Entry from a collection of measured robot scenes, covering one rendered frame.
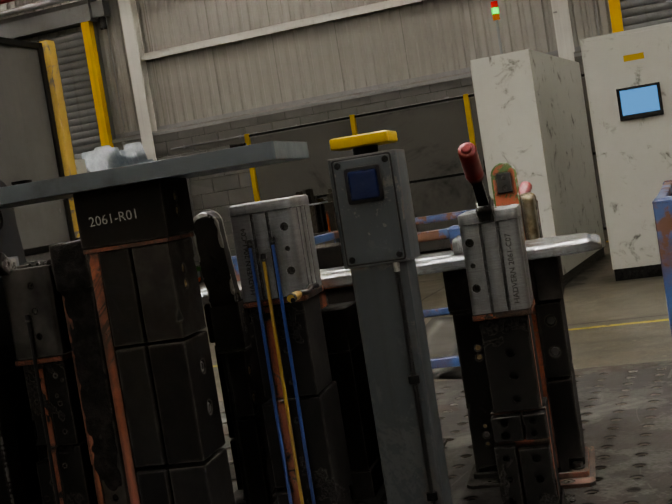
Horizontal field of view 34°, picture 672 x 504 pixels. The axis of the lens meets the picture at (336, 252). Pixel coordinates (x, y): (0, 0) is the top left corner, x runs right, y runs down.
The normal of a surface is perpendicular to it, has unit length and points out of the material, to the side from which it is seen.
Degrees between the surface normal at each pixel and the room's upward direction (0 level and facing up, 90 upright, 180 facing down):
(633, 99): 90
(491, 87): 90
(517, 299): 90
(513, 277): 90
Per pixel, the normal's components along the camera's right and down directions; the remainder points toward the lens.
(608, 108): -0.32, 0.11
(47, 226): 0.94, -0.11
